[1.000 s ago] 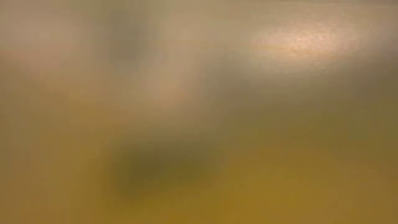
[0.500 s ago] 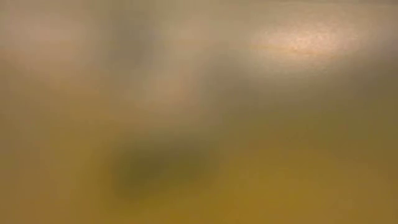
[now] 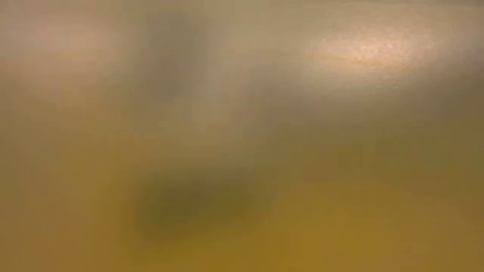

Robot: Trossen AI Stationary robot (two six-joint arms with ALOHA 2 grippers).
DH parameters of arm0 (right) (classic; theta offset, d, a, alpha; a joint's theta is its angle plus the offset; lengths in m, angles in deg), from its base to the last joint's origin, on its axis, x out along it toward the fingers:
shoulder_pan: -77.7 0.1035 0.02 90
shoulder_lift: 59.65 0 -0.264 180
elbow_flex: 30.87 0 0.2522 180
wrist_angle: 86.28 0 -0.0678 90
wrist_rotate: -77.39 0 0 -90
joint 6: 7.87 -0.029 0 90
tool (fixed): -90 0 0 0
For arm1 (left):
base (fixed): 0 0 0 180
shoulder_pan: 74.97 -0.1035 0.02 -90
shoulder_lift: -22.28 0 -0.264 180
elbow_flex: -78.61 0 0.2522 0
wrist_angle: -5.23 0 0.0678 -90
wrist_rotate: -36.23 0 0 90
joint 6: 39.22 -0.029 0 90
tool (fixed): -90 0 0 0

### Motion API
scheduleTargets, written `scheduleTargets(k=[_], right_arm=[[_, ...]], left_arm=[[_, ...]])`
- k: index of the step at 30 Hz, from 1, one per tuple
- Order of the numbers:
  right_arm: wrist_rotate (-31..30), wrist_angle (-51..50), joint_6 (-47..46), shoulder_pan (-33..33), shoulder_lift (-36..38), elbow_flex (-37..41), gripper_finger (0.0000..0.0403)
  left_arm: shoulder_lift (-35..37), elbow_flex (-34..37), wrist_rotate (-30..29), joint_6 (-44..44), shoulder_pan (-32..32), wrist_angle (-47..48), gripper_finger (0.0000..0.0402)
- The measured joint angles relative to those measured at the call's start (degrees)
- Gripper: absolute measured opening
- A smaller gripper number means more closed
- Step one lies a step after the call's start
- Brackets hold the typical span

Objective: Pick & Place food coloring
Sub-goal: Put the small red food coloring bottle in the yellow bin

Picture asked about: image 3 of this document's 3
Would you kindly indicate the yellow translucent plastic tray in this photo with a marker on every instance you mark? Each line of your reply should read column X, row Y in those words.
column 242, row 226

